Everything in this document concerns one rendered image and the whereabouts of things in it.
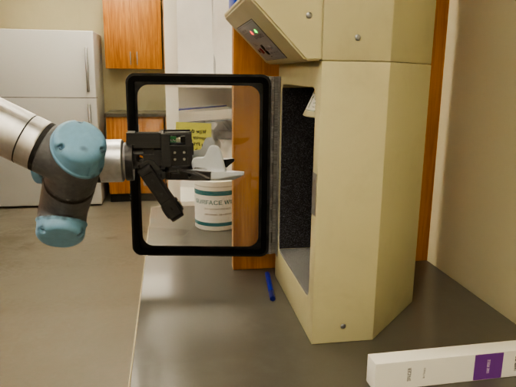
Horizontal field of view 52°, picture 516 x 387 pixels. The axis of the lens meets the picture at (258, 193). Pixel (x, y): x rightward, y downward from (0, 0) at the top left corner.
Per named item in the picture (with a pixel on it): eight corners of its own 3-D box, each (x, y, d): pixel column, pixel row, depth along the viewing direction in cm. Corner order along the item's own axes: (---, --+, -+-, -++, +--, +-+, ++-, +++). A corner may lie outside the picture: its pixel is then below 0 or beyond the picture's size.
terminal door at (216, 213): (268, 256, 118) (271, 74, 109) (132, 255, 118) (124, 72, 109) (268, 256, 119) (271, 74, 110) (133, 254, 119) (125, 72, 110)
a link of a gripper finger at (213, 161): (236, 147, 86) (187, 143, 89) (236, 183, 87) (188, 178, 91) (244, 145, 88) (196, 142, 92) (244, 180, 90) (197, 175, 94)
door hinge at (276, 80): (275, 253, 120) (279, 76, 111) (277, 256, 117) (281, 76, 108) (268, 253, 119) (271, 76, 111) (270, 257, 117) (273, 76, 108)
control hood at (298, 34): (279, 64, 111) (279, 14, 108) (322, 61, 79) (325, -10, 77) (223, 64, 109) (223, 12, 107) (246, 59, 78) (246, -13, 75)
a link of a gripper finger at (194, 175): (206, 173, 87) (162, 169, 91) (206, 182, 88) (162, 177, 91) (219, 168, 92) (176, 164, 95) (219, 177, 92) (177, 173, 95)
